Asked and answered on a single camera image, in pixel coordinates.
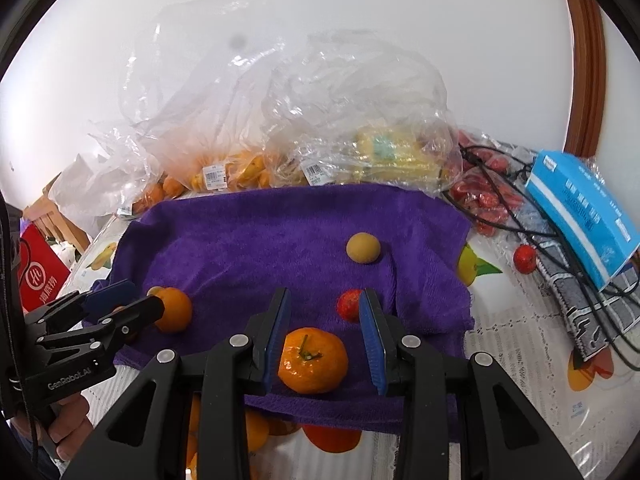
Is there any wooden chair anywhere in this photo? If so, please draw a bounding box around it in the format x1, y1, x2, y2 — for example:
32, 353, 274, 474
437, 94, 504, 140
22, 185, 91, 256

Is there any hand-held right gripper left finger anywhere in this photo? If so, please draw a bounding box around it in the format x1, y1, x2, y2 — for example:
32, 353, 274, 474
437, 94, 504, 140
65, 287, 293, 480

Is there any clear bag of oranges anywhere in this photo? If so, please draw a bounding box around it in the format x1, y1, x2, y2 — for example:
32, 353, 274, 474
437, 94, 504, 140
120, 0, 301, 194

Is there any blue tissue box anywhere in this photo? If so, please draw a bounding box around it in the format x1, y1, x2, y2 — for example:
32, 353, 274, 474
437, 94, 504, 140
525, 150, 640, 291

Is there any black cable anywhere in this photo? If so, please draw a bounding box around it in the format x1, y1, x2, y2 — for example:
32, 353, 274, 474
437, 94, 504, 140
445, 145, 640, 371

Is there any round mandarin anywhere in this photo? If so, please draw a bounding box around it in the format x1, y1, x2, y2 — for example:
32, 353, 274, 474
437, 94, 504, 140
147, 286, 194, 334

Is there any mandarin with green stem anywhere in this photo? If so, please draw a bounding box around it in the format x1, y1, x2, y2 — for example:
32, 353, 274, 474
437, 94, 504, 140
277, 327, 349, 395

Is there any brown wooden door frame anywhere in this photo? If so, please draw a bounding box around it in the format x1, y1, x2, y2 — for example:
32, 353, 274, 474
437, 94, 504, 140
557, 0, 609, 161

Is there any clear bag of mixed fruit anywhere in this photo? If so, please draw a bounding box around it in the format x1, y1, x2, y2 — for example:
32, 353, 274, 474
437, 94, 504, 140
89, 120, 189, 219

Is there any purple towel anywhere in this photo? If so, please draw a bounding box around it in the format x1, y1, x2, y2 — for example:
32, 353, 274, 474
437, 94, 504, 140
82, 182, 476, 433

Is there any clear bag of red fruit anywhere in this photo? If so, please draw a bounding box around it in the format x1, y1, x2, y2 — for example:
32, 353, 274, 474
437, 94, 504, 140
442, 127, 526, 237

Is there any clear bag of yellow packs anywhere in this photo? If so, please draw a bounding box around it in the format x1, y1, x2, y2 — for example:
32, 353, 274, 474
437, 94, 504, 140
262, 30, 461, 194

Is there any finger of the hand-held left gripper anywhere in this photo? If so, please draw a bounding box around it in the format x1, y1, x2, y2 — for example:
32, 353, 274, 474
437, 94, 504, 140
25, 280, 140, 333
37, 295, 166, 361

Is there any white plastic bag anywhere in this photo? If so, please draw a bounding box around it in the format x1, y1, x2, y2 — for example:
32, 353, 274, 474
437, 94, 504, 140
47, 152, 126, 233

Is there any pile of oranges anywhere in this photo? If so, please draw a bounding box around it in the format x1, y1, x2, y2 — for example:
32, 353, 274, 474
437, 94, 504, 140
186, 395, 301, 480

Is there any small red round fruit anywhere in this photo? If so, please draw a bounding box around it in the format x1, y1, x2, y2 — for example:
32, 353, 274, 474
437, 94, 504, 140
513, 245, 538, 274
336, 288, 365, 322

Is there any small brown round fruit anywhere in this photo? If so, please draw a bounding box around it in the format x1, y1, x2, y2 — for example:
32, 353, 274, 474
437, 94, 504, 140
346, 232, 382, 264

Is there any grey checked cloth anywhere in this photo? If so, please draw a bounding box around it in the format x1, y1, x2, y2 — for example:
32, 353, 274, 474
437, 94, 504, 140
500, 205, 640, 361

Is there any fruit print tablecloth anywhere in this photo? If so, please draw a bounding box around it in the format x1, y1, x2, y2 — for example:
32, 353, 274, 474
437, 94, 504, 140
60, 185, 640, 480

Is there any red gift bag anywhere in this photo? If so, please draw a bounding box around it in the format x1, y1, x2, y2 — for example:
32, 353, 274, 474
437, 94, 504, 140
17, 222, 71, 311

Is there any person's left hand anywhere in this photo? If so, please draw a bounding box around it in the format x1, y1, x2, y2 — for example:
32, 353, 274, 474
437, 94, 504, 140
10, 392, 94, 461

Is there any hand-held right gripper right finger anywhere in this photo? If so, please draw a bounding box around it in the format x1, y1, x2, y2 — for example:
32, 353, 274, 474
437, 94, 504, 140
359, 287, 583, 480

